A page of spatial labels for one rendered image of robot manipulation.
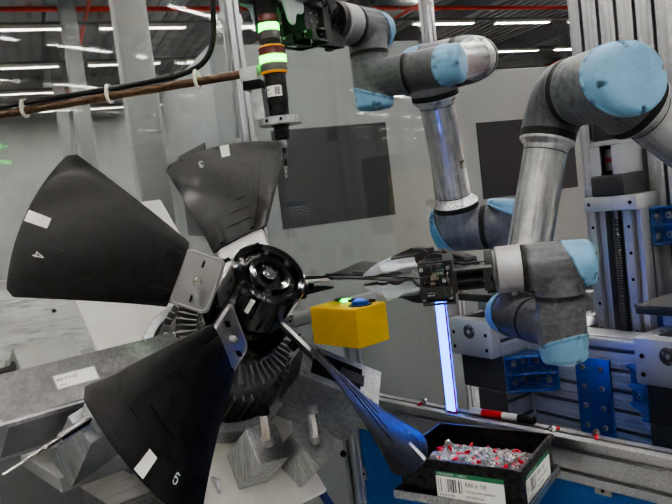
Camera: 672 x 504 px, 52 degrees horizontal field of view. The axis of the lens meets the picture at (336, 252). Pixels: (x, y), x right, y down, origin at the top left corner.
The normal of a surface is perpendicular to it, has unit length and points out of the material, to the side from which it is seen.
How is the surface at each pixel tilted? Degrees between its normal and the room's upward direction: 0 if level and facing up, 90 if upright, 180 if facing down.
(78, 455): 102
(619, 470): 90
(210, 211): 56
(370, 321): 90
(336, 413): 125
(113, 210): 78
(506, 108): 90
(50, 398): 50
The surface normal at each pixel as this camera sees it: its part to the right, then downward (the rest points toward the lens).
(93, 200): 0.29, -0.23
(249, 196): -0.22, -0.60
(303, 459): -0.55, 0.36
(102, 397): 0.69, -0.33
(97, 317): 0.43, -0.65
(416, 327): 0.66, -0.02
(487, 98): 0.39, 0.03
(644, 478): -0.74, 0.15
